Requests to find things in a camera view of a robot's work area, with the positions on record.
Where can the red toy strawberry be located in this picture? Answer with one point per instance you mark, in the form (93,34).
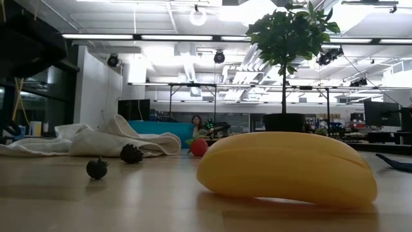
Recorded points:
(199,148)

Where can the dark toy blackberry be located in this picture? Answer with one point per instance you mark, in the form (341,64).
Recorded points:
(131,154)

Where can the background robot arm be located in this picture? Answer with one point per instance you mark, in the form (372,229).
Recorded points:
(219,129)

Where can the teal plastic tupperware container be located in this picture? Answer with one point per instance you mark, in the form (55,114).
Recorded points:
(161,129)

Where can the person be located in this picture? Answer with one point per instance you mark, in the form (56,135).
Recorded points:
(197,124)

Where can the black hanging spotlight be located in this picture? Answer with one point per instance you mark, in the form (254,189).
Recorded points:
(113,60)
(328,57)
(219,57)

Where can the black computer monitor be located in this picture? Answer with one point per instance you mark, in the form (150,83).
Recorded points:
(381,112)
(133,109)

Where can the leafy green plant black pot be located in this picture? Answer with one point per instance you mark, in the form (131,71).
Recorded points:
(283,122)

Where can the yellow toy banana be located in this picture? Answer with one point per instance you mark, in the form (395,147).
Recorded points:
(283,167)

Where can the white plaid kitchen towel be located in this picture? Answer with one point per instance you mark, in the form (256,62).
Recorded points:
(96,141)

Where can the small dark toy berry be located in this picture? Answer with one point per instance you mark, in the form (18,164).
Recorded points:
(96,169)

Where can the white bucket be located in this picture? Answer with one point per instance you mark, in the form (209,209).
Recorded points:
(35,129)

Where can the dark navy cloth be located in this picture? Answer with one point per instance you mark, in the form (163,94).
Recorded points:
(399,166)

